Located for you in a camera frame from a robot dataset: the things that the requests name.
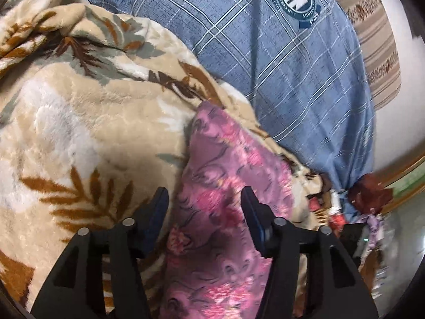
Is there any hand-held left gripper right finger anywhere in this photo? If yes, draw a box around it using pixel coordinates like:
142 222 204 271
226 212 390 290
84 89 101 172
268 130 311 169
240 186 380 319

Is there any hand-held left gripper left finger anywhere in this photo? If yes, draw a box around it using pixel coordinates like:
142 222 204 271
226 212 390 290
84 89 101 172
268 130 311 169
31 186 170 319

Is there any purple floral shirt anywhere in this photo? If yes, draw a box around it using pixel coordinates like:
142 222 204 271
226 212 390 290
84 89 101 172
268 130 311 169
159 101 300 319

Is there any light purple cloth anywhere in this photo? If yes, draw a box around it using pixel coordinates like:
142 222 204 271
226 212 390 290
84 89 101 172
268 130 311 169
364 214 386 251

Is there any red snack packet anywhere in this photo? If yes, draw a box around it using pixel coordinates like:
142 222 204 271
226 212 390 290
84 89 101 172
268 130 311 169
328 212 349 230

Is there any dark red plastic bag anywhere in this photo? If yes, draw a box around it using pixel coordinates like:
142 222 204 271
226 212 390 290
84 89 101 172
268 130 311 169
348 173 393 216

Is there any beige leaf print blanket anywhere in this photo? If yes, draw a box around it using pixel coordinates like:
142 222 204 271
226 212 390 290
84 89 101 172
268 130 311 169
0 0 334 319

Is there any blue plaid quilt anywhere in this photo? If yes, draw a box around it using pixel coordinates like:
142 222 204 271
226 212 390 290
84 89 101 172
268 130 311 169
78 0 376 203

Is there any beige striped pillow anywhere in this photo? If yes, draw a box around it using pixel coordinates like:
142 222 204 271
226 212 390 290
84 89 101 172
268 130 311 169
319 0 403 111

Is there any wooden frame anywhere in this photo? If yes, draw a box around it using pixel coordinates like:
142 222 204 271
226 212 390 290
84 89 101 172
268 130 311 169
378 152 425 214

